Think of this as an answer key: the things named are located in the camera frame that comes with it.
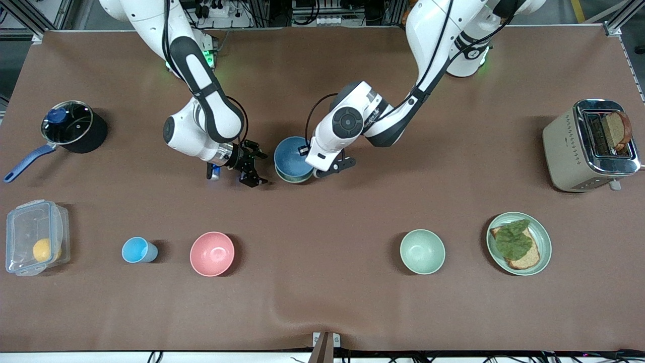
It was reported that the blue bowl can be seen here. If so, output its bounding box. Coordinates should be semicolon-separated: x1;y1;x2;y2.
274;136;315;181

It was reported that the light green bowl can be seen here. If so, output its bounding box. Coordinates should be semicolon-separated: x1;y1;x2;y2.
400;229;446;275
276;170;314;184

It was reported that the pink bowl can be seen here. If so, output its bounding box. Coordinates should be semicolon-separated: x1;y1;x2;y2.
189;231;235;277

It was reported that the light blue cup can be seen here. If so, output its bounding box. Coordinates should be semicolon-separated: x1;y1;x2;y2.
121;236;158;264

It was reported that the brown table cloth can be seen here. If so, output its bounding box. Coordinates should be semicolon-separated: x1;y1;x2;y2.
0;25;645;352

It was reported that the white power strip with plugs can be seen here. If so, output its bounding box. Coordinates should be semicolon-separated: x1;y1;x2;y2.
202;0;236;19

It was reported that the glass lid with blue knob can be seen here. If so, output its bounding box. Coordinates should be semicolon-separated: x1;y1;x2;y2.
41;101;94;145

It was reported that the yellow lemon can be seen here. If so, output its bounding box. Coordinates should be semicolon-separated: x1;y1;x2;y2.
33;238;62;263

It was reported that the clear plastic lidded container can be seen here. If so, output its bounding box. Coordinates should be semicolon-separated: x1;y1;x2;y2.
5;200;71;277

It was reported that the green lettuce leaf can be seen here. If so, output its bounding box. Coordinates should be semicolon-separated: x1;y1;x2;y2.
495;219;534;261

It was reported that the wholegrain bread slice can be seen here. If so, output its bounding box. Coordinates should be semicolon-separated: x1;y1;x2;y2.
490;226;541;270

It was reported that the light green plate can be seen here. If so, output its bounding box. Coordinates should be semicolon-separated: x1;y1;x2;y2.
486;212;552;276

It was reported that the beige chrome toaster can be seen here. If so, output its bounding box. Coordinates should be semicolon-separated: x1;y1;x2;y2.
543;98;643;193

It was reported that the brown bread slice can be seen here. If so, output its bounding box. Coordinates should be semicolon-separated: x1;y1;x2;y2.
602;111;633;153

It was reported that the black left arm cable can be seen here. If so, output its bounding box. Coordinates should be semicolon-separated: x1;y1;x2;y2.
304;92;339;150

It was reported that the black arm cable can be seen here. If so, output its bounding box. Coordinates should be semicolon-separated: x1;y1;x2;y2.
227;96;250;148
304;92;339;150

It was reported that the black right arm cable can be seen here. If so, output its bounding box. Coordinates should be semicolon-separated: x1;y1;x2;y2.
227;96;250;148

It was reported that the black pot with blue handle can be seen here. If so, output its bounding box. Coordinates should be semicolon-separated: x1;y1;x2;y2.
4;100;108;184

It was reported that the metal clamp bracket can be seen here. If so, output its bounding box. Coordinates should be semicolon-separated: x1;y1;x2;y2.
308;332;341;363

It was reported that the aluminium frame profile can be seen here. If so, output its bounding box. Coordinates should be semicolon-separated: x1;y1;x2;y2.
604;0;645;37
9;0;77;32

